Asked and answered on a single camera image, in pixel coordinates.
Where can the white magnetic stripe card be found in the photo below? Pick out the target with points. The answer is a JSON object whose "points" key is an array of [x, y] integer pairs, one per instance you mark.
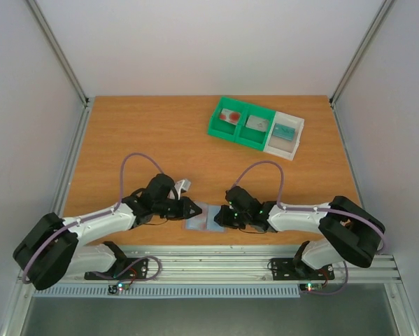
{"points": [[257, 123]]}

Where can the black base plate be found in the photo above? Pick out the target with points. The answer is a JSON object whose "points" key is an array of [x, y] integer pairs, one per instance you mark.
{"points": [[139, 267], [285, 269]]}

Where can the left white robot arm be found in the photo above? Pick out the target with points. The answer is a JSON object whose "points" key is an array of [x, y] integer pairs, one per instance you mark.
{"points": [[60, 247]]}

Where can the aluminium front rail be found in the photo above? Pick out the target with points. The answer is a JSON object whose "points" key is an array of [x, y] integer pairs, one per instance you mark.
{"points": [[236, 264]]}

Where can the left controller board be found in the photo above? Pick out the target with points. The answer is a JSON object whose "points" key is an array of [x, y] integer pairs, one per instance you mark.
{"points": [[118, 288]]}

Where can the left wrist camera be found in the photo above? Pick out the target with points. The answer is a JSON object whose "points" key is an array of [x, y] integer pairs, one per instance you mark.
{"points": [[181, 187]]}

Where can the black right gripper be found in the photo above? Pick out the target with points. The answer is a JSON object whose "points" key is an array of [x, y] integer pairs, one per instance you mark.
{"points": [[230, 217]]}

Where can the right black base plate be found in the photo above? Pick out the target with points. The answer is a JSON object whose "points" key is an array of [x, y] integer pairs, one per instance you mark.
{"points": [[285, 269]]}

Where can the green two-compartment bin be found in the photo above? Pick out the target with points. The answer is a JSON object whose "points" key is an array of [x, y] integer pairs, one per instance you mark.
{"points": [[239, 133]]}

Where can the grey slotted cable duct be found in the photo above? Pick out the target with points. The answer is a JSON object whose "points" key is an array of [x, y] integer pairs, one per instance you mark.
{"points": [[172, 291]]}

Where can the controller board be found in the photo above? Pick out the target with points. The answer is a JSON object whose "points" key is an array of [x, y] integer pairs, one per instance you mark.
{"points": [[118, 288], [311, 287]]}

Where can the aluminium frame post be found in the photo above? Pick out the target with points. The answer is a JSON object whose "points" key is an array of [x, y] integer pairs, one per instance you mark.
{"points": [[364, 44], [50, 37]]}

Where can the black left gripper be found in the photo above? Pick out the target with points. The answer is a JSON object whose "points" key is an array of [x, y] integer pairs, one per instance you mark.
{"points": [[187, 204]]}

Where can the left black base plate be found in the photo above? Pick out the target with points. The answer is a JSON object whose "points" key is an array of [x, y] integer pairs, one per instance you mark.
{"points": [[139, 267]]}

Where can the white plastic bin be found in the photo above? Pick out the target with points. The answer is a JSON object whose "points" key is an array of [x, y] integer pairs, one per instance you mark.
{"points": [[279, 147]]}

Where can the teal card in bin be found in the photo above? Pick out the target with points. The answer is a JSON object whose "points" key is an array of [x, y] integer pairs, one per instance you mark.
{"points": [[283, 132]]}

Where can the right controller board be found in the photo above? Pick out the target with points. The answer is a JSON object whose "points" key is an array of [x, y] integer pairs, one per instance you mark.
{"points": [[311, 287]]}

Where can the left aluminium frame post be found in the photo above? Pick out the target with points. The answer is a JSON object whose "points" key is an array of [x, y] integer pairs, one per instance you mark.
{"points": [[50, 37]]}

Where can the right aluminium frame post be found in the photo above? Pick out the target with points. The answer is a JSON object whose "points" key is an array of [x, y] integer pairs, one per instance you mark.
{"points": [[364, 44]]}

